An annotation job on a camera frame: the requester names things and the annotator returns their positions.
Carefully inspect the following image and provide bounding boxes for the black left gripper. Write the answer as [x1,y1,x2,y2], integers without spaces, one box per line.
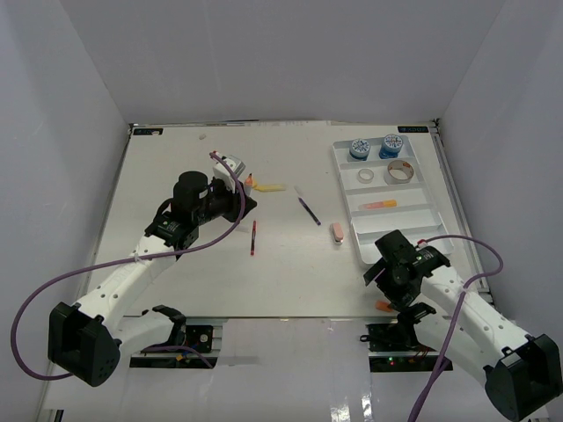
[194,176,257,226]

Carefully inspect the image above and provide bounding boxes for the yellow white highlighter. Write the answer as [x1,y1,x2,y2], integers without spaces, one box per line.
[253,184,287,193]

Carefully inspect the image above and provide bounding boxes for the orange eraser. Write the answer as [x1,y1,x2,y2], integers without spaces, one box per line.
[375,301,393,312]

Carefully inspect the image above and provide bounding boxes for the orange pink highlighter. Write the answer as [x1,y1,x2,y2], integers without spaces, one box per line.
[359,200,398,210]

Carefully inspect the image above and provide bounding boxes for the clear tape roll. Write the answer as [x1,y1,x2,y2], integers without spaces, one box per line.
[357,168,375,184]

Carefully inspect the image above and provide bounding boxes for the brown packing tape roll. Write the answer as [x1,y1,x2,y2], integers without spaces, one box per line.
[384,160,415,186]

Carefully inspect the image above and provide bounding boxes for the blue tape roll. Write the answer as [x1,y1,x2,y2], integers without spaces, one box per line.
[348,138,371,161]
[378,134,404,159]

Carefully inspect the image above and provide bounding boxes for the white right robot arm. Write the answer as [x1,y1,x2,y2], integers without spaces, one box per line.
[360,229,562,421]

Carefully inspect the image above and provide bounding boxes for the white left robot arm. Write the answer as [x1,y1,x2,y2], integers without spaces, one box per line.
[48,171,257,387]

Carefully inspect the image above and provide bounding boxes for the red pen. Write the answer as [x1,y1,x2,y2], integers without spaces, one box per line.
[250,220,257,256]

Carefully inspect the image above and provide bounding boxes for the pink white eraser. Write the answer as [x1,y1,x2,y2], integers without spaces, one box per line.
[331,222,344,244]

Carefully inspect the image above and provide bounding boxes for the purple pen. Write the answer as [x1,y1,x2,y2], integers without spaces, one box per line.
[294,186,322,226]

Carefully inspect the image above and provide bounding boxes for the white compartment tray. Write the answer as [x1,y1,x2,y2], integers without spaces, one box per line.
[332,135,447,267]

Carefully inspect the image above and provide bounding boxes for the left black table label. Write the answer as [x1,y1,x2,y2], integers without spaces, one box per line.
[132,127,164,136]

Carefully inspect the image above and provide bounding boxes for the black table label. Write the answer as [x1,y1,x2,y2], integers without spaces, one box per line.
[398,126,429,134]
[132,127,164,136]

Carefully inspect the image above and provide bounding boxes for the right black table label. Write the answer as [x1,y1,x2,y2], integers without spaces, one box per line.
[398,126,429,134]

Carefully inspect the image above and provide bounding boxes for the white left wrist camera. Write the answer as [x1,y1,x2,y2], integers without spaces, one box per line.
[213,151,245,192]

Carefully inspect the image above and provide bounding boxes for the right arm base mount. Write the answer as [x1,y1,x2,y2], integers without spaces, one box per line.
[359,303,438,373]

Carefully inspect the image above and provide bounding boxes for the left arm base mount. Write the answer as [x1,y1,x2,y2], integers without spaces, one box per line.
[129,305,218,369]

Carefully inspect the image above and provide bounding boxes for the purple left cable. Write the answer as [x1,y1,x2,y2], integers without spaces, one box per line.
[11,151,247,382]

